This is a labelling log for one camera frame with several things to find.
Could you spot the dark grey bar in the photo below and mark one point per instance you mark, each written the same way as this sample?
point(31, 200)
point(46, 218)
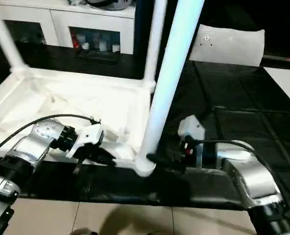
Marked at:
point(282, 58)

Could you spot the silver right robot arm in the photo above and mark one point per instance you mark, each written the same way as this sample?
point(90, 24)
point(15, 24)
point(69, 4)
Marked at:
point(248, 171)

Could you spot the white plastic table leg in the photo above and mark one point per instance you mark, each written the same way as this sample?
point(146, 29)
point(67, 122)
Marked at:
point(156, 36)
point(7, 36)
point(169, 73)

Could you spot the black work mat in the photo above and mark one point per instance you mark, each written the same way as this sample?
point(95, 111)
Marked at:
point(233, 110)

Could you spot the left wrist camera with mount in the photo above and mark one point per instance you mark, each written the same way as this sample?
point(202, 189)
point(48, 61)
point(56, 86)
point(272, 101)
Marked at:
point(89, 137)

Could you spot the white flat panel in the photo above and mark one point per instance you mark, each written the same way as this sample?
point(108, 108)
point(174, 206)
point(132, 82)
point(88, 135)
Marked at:
point(285, 83)

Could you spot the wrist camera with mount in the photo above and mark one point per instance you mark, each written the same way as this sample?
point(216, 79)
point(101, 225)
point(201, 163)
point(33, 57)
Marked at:
point(89, 137)
point(191, 127)

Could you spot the white glass-door cabinet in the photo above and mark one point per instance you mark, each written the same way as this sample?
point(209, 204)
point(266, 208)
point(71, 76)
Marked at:
point(61, 17)

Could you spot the dark cabinet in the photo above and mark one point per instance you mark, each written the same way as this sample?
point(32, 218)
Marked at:
point(140, 29)

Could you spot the red item behind glass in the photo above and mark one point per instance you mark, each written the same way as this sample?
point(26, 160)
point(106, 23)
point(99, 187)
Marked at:
point(75, 40)

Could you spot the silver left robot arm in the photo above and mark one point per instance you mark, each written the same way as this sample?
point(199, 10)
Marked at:
point(34, 142)

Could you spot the grey round object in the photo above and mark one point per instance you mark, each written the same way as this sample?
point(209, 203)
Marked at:
point(110, 3)

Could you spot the white board with round fitting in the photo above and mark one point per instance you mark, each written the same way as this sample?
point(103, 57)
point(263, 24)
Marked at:
point(228, 46)

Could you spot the white plastic table top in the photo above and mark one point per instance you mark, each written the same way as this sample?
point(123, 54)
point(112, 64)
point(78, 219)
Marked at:
point(61, 98)

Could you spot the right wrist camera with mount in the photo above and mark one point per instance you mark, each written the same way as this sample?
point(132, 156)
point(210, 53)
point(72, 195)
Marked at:
point(191, 127)

